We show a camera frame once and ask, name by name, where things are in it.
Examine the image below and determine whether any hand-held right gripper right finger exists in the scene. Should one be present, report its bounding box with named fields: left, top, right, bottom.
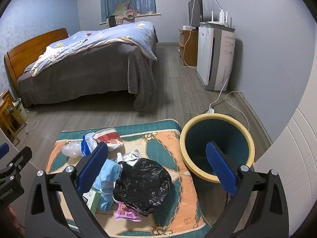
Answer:
left=205, top=141, right=289, bottom=238

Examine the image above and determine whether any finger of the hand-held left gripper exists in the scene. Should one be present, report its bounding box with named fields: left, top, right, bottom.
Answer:
left=0, top=146, right=32, bottom=182
left=0, top=142, right=10, bottom=159

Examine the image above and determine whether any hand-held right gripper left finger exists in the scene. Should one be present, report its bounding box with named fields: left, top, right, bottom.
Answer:
left=25, top=142, right=112, bottom=238

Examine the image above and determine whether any light blue face mask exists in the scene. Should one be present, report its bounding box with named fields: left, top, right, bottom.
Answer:
left=93, top=159, right=123, bottom=194

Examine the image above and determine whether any blue and white packet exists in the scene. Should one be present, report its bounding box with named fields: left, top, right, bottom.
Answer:
left=80, top=132, right=99, bottom=158

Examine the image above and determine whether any clear plastic bag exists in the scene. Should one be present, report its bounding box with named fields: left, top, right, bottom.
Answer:
left=61, top=140, right=83, bottom=158

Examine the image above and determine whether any small purple spray bottle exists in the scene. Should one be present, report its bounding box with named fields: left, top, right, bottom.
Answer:
left=116, top=152, right=128, bottom=166

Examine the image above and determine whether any small green and white box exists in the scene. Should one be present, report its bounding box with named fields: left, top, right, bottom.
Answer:
left=80, top=188, right=102, bottom=215

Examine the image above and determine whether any silver foil packet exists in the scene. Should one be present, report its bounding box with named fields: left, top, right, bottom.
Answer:
left=122, top=149, right=141, bottom=168

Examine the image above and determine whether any yellow rimmed teal trash bin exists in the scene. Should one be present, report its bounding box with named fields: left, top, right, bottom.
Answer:
left=180, top=113, right=255, bottom=184

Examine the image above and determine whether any black plastic bag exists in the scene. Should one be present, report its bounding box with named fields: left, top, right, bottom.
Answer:
left=113, top=157, right=172, bottom=217

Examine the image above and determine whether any pink packet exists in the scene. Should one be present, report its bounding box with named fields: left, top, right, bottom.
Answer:
left=114, top=201, right=143, bottom=222

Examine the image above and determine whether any wooden stool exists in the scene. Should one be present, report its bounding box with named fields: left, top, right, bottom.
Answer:
left=0, top=90, right=21, bottom=145

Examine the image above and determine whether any small pale green bin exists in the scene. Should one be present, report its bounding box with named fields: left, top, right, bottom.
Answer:
left=11, top=98, right=28, bottom=123

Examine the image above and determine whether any teal and orange patterned mat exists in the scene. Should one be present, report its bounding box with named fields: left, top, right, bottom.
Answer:
left=45, top=119, right=207, bottom=237

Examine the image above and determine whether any white wardrobe door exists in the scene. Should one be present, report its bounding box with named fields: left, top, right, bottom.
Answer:
left=254, top=107, right=317, bottom=238

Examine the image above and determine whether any bed with grey blanket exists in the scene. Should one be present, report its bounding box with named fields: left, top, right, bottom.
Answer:
left=17, top=25, right=159, bottom=113

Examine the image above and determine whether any white air purifier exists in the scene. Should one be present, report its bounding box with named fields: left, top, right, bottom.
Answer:
left=197, top=27, right=236, bottom=91

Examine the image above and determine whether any wooden cabinet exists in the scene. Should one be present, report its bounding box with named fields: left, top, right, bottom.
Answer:
left=179, top=26, right=199, bottom=67

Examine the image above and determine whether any white router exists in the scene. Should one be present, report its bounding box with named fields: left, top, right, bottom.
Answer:
left=200, top=9, right=236, bottom=29

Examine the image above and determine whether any checkered cloth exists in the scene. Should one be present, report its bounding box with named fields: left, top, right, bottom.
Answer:
left=106, top=13, right=134, bottom=28

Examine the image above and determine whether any olive cushion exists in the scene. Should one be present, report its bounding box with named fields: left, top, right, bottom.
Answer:
left=114, top=2, right=130, bottom=15

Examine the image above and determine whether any black flat screen monitor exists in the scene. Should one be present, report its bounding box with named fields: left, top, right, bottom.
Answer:
left=188, top=0, right=204, bottom=29

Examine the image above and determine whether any wooden window sill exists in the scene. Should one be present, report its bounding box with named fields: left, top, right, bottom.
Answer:
left=100, top=12, right=161, bottom=26

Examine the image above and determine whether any thin white floor cable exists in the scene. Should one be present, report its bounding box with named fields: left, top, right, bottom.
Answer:
left=25, top=120, right=39, bottom=132

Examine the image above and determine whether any white power cable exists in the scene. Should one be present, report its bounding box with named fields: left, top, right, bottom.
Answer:
left=225, top=91, right=249, bottom=132
left=209, top=78, right=229, bottom=110

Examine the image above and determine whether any wooden bed frame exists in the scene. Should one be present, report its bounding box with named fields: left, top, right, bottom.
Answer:
left=4, top=28, right=70, bottom=91

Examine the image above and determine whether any white cabinet cable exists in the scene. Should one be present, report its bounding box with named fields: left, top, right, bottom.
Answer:
left=182, top=28, right=199, bottom=68

